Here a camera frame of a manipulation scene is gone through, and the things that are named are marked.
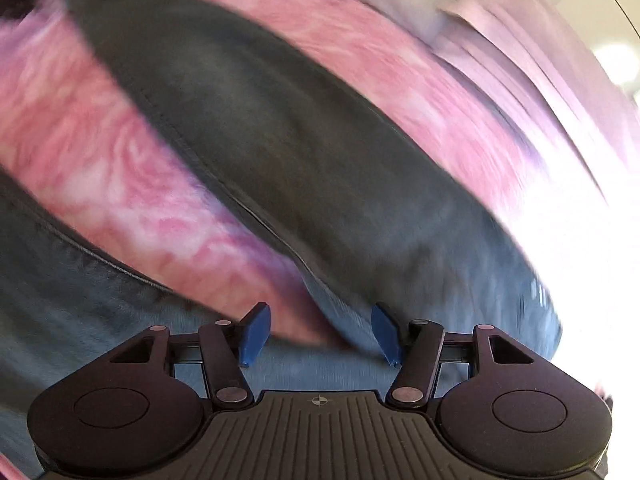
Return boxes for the pink rose print blanket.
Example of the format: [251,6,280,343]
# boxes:
[0,0,616,480]

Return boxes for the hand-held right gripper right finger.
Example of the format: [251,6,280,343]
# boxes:
[371,302,538,408]

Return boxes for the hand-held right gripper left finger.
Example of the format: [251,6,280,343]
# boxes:
[107,302,272,409]

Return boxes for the lilac bed sheet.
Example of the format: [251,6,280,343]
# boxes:
[350,0,640,201]

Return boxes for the dark grey jeans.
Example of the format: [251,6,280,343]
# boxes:
[0,0,563,478]

